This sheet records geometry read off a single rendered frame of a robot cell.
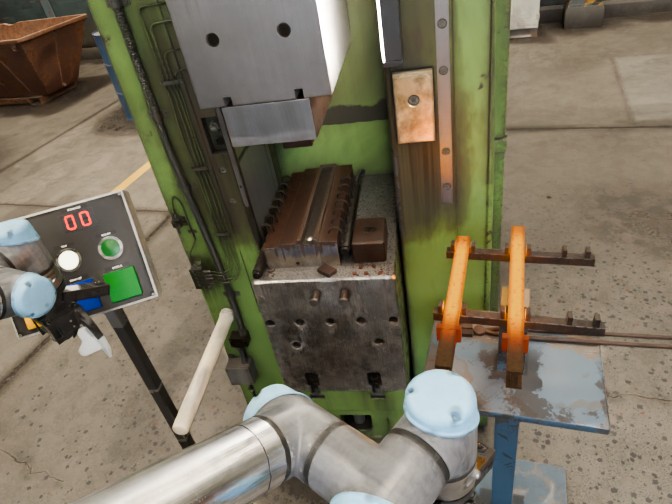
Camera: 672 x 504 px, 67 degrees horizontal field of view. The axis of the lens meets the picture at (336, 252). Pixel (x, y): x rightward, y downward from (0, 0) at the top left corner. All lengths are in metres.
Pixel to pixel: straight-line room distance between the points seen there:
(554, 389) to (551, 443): 0.83
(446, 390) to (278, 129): 0.77
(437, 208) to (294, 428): 0.94
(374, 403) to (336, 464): 1.12
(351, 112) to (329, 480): 1.27
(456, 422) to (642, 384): 1.83
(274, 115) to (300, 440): 0.77
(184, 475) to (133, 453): 1.87
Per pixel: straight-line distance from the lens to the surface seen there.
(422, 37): 1.22
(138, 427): 2.43
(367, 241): 1.29
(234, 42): 1.13
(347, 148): 1.70
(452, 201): 1.39
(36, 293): 1.00
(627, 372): 2.36
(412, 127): 1.26
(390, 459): 0.53
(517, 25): 6.48
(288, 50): 1.11
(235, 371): 1.88
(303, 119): 1.15
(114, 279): 1.36
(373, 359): 1.49
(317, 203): 1.48
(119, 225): 1.36
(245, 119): 1.18
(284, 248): 1.34
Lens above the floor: 1.72
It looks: 36 degrees down
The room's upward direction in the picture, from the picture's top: 11 degrees counter-clockwise
